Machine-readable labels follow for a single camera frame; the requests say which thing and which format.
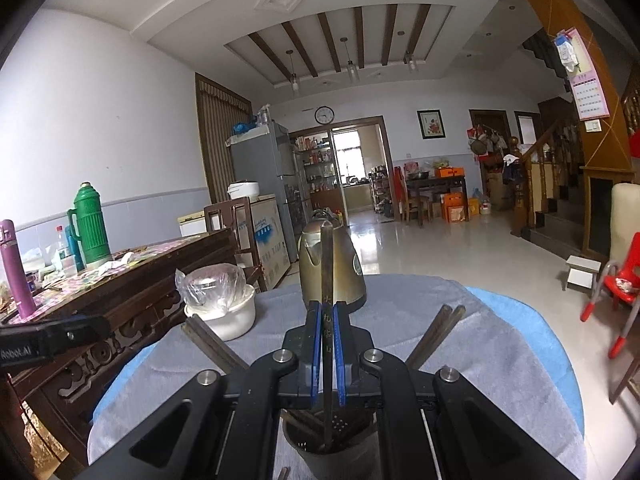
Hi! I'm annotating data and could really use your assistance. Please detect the clear plastic bottle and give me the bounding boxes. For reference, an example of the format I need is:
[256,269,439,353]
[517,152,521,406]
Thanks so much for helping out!
[52,225,76,276]

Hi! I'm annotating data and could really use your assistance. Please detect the pink wall calendar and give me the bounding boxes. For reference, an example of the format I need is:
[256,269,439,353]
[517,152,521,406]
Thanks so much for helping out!
[552,27,612,122]

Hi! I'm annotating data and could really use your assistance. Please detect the white rice cooker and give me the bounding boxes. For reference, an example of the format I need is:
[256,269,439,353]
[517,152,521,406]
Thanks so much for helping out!
[227,181,262,202]

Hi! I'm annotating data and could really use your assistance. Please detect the clear plastic bag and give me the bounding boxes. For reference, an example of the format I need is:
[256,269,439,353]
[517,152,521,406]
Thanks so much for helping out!
[175,262,248,311]

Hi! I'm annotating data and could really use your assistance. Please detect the brown wooden door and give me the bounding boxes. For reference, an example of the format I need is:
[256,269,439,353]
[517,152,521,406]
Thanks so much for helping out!
[195,72,253,206]

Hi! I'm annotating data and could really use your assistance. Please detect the dark wooden side table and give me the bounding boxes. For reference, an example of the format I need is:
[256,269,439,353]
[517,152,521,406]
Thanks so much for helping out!
[405,176,468,226]

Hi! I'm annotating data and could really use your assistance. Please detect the dark wooden chopstick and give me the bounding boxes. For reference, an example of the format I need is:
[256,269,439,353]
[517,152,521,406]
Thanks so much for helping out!
[181,322,237,377]
[187,314,248,368]
[320,222,335,453]
[415,305,467,372]
[406,305,453,368]

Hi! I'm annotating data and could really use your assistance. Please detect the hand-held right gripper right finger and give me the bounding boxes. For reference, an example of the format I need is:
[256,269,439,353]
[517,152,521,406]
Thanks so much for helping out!
[332,300,576,480]

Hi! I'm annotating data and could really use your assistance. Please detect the wooden staircase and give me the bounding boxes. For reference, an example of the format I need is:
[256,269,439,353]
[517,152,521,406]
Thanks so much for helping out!
[510,95,640,261]

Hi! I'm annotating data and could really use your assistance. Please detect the grey perforated chopstick holder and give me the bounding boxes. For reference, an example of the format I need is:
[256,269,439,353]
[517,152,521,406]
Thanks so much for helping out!
[281,402,380,480]

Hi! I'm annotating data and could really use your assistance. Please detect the orange cardboard boxes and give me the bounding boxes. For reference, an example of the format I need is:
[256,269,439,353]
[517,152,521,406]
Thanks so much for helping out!
[442,192,481,223]

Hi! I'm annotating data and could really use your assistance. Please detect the small white stool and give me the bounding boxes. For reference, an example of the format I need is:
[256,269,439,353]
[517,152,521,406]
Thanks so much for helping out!
[565,255,601,295]

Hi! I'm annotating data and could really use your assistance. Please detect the red plastic chair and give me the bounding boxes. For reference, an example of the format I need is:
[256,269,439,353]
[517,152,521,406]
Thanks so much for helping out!
[580,232,640,358]

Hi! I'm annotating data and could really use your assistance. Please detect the framed wall picture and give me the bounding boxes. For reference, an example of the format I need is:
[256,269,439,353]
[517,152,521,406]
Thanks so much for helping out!
[417,109,446,140]

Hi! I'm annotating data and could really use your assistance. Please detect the patterned table cover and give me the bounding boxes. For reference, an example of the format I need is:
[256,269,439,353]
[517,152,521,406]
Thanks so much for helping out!
[10,237,201,321]

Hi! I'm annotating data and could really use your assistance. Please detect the white chest freezer blue print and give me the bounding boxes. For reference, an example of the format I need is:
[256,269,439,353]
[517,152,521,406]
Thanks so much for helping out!
[247,195,292,291]

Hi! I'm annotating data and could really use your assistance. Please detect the white pot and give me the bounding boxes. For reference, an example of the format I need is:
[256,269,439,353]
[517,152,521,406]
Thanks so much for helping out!
[184,284,257,342]

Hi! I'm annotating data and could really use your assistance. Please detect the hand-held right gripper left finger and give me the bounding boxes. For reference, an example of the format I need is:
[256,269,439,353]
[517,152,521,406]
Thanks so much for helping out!
[70,300,323,480]

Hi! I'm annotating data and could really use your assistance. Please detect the carved dark wooden table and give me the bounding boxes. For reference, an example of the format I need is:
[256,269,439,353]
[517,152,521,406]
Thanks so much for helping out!
[0,227,261,466]

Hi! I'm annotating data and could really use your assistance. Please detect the wooden dining chair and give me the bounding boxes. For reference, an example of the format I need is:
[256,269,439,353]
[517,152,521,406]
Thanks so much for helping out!
[203,196,266,291]

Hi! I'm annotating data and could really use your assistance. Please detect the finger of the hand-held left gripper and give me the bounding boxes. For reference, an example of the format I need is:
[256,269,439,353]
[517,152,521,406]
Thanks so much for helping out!
[65,314,112,356]

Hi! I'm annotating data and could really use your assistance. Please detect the brass-coloured electric kettle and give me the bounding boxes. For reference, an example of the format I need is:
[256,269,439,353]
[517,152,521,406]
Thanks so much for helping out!
[298,208,368,313]

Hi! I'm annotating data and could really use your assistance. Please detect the purple drinking bottle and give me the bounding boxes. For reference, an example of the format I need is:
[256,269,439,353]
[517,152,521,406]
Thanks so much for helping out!
[0,219,37,318]

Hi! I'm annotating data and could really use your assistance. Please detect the teal thermos flask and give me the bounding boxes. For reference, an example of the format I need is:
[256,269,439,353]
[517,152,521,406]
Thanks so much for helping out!
[65,225,86,271]

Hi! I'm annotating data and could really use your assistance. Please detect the green thermos flask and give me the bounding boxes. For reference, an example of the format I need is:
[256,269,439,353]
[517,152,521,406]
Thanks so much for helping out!
[66,181,113,268]

